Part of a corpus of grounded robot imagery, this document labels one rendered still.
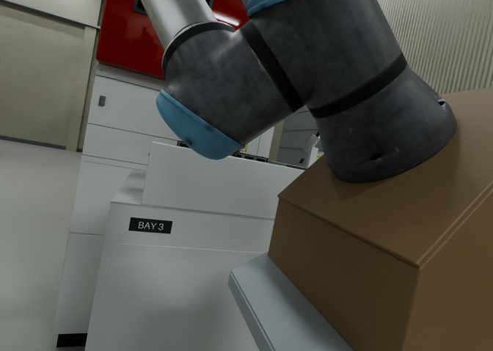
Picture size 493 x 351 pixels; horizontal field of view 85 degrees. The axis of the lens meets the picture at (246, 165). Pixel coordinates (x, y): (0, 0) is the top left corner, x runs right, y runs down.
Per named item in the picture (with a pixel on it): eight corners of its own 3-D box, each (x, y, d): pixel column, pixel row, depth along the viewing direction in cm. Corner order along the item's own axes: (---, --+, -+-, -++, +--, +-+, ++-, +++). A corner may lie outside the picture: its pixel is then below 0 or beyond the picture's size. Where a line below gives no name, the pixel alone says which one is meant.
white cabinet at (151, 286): (100, 350, 119) (132, 169, 116) (290, 339, 151) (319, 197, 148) (44, 569, 59) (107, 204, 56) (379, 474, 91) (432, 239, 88)
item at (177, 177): (141, 195, 68) (151, 141, 67) (323, 217, 86) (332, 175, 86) (139, 204, 59) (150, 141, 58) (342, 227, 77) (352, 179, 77)
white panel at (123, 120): (81, 160, 112) (98, 64, 110) (260, 187, 139) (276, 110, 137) (80, 160, 109) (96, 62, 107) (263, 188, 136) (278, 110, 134)
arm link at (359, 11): (427, 45, 25) (359, -107, 21) (301, 125, 29) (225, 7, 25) (377, 49, 36) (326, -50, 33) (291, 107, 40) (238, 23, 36)
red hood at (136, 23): (119, 90, 174) (135, -3, 171) (237, 119, 201) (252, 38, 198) (94, 59, 103) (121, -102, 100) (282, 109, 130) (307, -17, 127)
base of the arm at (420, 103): (491, 106, 28) (456, 20, 25) (384, 197, 27) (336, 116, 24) (386, 111, 43) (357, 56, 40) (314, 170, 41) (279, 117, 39)
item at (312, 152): (299, 167, 109) (305, 134, 108) (307, 168, 110) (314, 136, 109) (307, 168, 103) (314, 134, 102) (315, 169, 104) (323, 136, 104)
